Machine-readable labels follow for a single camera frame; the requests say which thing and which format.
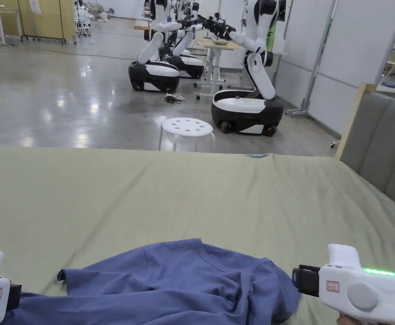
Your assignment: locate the white height-adjustable table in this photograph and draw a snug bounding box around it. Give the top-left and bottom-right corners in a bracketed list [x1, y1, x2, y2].
[194, 36, 244, 100]

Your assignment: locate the yellow folding screen on wheels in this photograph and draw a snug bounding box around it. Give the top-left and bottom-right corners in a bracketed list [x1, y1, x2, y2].
[17, 0, 77, 45]

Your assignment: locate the blue shirt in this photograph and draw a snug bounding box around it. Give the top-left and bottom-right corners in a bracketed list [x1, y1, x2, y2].
[1, 238, 302, 325]

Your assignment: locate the white round stool with holes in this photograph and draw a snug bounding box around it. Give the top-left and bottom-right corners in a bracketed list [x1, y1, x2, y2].
[158, 117, 216, 153]

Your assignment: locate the white and black wheeled robot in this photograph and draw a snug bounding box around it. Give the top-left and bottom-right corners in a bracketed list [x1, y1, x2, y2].
[128, 0, 184, 92]
[165, 0, 206, 80]
[197, 0, 288, 138]

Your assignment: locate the white folding chair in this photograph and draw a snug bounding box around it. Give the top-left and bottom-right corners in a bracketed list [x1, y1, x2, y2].
[77, 13, 92, 38]

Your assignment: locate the person's right hand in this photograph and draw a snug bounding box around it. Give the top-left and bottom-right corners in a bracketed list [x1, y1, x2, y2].
[336, 313, 367, 325]

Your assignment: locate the bed with pale green sheet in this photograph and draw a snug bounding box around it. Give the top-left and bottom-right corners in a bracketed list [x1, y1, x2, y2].
[0, 146, 395, 325]

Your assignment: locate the grey padded headboard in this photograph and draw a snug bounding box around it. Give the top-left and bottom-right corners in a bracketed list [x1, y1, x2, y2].
[334, 83, 395, 215]

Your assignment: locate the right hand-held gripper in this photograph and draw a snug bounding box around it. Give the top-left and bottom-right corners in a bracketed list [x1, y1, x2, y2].
[292, 243, 395, 325]

